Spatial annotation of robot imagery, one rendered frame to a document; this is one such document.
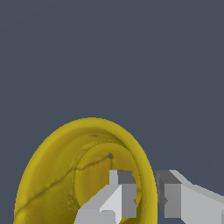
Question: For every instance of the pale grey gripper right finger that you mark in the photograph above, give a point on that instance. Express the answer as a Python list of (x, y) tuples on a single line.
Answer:
[(186, 201)]

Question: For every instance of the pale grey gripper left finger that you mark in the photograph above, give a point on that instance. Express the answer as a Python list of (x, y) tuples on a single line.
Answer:
[(116, 198)]

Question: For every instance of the yellow bowl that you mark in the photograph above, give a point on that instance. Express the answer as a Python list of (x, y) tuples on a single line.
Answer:
[(55, 180)]

